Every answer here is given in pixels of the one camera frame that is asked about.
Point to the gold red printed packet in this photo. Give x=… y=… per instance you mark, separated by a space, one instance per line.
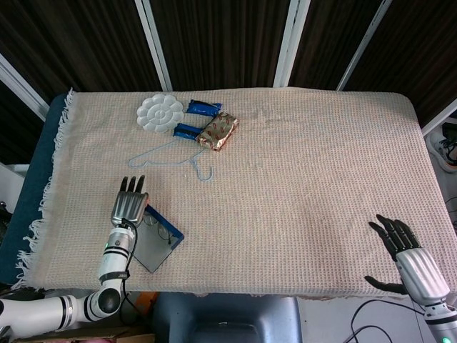
x=218 y=131

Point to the blue glasses case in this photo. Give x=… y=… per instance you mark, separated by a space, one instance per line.
x=153 y=250

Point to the white screen frame post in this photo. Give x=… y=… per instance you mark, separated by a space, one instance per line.
x=364 y=43
x=21 y=89
x=291 y=43
x=153 y=39
x=442 y=116

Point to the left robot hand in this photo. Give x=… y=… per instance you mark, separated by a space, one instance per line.
x=128 y=207

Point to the blue snack packet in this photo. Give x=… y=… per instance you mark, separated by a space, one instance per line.
x=185 y=131
x=203 y=108

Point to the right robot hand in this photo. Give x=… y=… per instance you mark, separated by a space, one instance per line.
x=421 y=271

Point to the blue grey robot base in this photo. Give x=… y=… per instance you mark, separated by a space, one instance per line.
x=225 y=314

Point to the white sneaker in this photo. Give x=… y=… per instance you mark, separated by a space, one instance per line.
x=437 y=150

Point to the teal padded table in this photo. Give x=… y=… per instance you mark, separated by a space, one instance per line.
x=32 y=178

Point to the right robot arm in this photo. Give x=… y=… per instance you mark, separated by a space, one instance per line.
x=441 y=321

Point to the beige waffle weave cloth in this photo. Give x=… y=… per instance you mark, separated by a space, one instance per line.
x=285 y=196

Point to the thin-framed eyeglasses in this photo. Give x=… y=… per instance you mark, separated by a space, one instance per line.
x=165 y=233

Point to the white flower paint palette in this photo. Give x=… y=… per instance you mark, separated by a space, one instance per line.
x=160 y=113

